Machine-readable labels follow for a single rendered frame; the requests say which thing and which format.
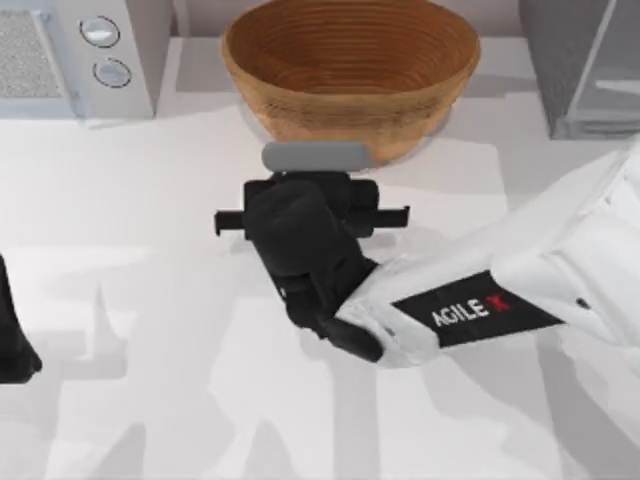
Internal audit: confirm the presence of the pale grey rounded box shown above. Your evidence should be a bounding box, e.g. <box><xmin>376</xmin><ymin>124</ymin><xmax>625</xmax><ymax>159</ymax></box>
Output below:
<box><xmin>261</xmin><ymin>140</ymin><xmax>372</xmax><ymax>174</ymax></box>

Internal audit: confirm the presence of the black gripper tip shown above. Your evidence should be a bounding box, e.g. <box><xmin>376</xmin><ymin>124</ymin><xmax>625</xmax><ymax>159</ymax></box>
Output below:
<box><xmin>0</xmin><ymin>254</ymin><xmax>43</xmax><ymax>386</ymax></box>

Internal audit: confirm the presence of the round grey microwave knob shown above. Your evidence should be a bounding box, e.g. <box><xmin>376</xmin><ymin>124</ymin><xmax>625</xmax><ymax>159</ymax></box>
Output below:
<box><xmin>92</xmin><ymin>57</ymin><xmax>133</xmax><ymax>89</ymax></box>
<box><xmin>79</xmin><ymin>15</ymin><xmax>122</xmax><ymax>48</ymax></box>

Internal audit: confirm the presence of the brown woven basket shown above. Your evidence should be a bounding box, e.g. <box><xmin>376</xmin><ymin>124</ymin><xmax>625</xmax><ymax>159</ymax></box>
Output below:
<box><xmin>221</xmin><ymin>0</ymin><xmax>483</xmax><ymax>169</ymax></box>

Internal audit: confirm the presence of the pale microwave oven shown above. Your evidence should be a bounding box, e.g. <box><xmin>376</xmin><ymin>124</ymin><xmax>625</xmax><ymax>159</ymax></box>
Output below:
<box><xmin>0</xmin><ymin>0</ymin><xmax>175</xmax><ymax>122</ymax></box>

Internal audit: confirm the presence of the grey cabinet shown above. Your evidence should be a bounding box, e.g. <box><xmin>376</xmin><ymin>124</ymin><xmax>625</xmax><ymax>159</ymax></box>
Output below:
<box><xmin>516</xmin><ymin>0</ymin><xmax>640</xmax><ymax>141</ymax></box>

